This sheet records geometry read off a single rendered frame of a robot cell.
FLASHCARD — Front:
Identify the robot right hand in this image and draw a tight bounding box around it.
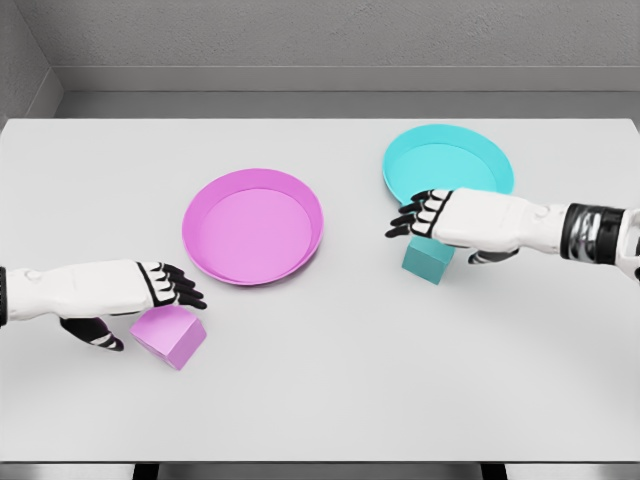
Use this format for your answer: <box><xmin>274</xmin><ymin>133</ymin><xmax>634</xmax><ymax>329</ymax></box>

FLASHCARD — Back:
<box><xmin>384</xmin><ymin>187</ymin><xmax>524</xmax><ymax>265</ymax></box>

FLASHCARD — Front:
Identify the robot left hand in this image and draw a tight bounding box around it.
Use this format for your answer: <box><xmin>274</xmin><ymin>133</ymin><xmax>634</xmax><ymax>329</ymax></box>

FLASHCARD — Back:
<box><xmin>58</xmin><ymin>259</ymin><xmax>208</xmax><ymax>353</ymax></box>

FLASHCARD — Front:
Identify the teal block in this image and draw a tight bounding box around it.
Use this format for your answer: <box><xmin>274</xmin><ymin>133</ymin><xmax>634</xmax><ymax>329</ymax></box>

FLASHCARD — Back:
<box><xmin>401</xmin><ymin>235</ymin><xmax>455</xmax><ymax>287</ymax></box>

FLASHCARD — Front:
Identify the cyan plate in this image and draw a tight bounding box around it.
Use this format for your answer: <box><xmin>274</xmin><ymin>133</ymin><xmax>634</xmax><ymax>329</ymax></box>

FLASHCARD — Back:
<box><xmin>382</xmin><ymin>124</ymin><xmax>515</xmax><ymax>207</ymax></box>

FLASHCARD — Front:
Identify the pink block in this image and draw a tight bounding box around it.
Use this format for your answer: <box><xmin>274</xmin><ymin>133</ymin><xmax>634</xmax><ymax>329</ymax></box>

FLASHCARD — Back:
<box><xmin>129</xmin><ymin>305</ymin><xmax>208</xmax><ymax>372</ymax></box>

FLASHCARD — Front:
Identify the pink plate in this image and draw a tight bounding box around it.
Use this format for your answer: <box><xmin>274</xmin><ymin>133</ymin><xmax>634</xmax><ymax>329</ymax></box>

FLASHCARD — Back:
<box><xmin>181</xmin><ymin>168</ymin><xmax>325</xmax><ymax>287</ymax></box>

